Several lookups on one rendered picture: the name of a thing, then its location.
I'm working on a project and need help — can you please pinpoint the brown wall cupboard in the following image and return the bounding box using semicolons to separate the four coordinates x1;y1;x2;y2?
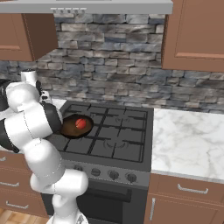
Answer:
160;0;224;74
0;12;59;62

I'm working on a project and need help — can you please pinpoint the black countertop appliance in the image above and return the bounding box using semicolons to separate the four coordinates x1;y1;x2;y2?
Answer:
0;80;12;112

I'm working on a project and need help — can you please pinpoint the brown drawer front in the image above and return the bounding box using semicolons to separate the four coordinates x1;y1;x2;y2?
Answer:
0;168;39;196
0;150;32;173
148;172;224;206
0;188;49;219

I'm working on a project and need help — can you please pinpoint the grey range hood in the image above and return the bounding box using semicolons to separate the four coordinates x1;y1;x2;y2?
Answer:
0;0;174;15

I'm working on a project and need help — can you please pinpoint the dark brown frying pan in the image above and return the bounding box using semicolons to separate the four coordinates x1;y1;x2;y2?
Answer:
59;114;95;140

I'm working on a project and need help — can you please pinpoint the black oven door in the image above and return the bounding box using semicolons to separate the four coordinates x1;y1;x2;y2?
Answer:
41;183;149;224

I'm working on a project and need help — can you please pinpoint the red tomato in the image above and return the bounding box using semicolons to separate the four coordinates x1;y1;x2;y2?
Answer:
74;117;88;130

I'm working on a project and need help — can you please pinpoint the black gas stove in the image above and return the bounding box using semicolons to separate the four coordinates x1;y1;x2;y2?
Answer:
40;100;155;224

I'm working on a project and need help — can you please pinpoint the black oven door handle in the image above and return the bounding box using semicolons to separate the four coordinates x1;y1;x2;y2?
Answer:
86;187;133;203

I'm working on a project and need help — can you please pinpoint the silver cupboard door handle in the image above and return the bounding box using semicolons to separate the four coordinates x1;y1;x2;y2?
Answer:
149;197;157;222

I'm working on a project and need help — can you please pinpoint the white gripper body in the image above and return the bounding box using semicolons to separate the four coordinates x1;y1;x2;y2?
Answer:
39;89;53;105

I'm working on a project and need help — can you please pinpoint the brown cupboard door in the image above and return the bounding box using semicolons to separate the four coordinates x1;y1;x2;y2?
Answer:
143;193;224;224

